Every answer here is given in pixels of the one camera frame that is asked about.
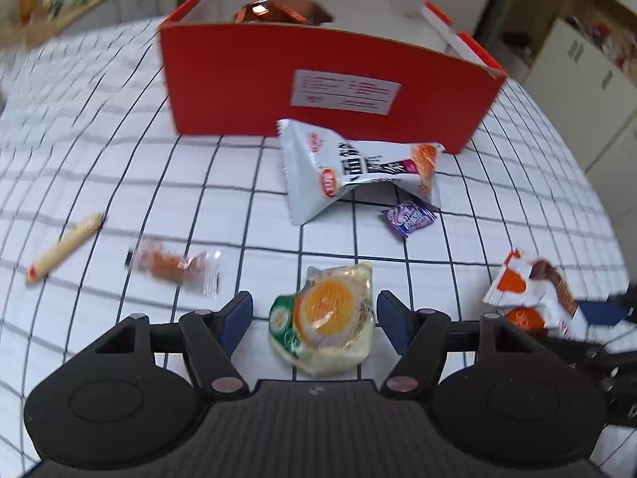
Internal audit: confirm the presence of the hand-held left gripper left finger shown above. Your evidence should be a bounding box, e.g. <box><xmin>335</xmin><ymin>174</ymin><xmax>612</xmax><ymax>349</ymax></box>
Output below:
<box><xmin>74</xmin><ymin>291</ymin><xmax>254</xmax><ymax>400</ymax></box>

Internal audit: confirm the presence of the small clear candy wrapper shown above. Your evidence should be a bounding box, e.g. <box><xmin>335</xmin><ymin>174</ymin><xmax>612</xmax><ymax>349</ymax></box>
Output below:
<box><xmin>127</xmin><ymin>236</ymin><xmax>223</xmax><ymax>300</ymax></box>

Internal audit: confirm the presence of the large white snack packet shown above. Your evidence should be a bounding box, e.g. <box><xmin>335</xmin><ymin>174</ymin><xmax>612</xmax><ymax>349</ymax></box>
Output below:
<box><xmin>277</xmin><ymin>118</ymin><xmax>445</xmax><ymax>226</ymax></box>

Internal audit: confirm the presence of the white checkered tablecloth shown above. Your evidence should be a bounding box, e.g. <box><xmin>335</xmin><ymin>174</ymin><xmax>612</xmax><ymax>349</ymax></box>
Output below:
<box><xmin>0</xmin><ymin>17</ymin><xmax>630</xmax><ymax>459</ymax></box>

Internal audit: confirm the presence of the beige wrapped snack stick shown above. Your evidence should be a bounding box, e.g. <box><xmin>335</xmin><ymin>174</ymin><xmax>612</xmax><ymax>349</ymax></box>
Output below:
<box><xmin>25</xmin><ymin>212</ymin><xmax>106</xmax><ymax>288</ymax></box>

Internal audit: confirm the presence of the white orange snack packet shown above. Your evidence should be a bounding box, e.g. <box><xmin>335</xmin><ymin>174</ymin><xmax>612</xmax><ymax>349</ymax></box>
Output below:
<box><xmin>483</xmin><ymin>249</ymin><xmax>591</xmax><ymax>342</ymax></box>

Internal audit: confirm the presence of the brown snack packet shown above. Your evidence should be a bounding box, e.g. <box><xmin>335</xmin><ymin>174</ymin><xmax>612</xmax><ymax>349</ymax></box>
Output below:
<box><xmin>234</xmin><ymin>0</ymin><xmax>333</xmax><ymax>25</ymax></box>

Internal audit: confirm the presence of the red cardboard box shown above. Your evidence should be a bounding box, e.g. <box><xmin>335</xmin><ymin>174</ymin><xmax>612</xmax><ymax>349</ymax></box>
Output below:
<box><xmin>159</xmin><ymin>0</ymin><xmax>508</xmax><ymax>156</ymax></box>

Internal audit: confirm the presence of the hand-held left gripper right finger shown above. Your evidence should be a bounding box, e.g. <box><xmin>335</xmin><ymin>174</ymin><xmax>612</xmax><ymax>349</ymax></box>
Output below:
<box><xmin>377</xmin><ymin>290</ymin><xmax>558</xmax><ymax>400</ymax></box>

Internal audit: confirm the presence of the light wooden sideboard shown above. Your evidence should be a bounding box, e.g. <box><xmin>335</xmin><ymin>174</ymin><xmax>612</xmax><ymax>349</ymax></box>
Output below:
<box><xmin>0</xmin><ymin>0</ymin><xmax>160</xmax><ymax>53</ymax></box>

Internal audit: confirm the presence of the shelf of small ornaments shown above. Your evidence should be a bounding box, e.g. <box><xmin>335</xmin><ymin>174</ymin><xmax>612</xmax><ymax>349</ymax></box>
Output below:
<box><xmin>562</xmin><ymin>7</ymin><xmax>637</xmax><ymax>73</ymax></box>

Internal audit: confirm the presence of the clear egg snack packet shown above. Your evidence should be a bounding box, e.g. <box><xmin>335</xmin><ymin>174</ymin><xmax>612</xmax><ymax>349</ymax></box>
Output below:
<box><xmin>269</xmin><ymin>261</ymin><xmax>375</xmax><ymax>378</ymax></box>

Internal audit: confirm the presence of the white lower cabinet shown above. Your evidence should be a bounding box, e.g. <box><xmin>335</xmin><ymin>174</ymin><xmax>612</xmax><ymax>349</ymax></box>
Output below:
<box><xmin>522</xmin><ymin>15</ymin><xmax>637</xmax><ymax>170</ymax></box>

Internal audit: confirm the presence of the small purple candy packet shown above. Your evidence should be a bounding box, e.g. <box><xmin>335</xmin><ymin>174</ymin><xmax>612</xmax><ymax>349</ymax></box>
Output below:
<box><xmin>381</xmin><ymin>199</ymin><xmax>438</xmax><ymax>239</ymax></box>

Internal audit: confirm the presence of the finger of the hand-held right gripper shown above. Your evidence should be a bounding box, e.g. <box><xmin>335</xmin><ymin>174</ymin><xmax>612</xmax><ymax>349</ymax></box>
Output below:
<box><xmin>542</xmin><ymin>331</ymin><xmax>614</xmax><ymax>365</ymax></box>
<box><xmin>578</xmin><ymin>289</ymin><xmax>637</xmax><ymax>328</ymax></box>

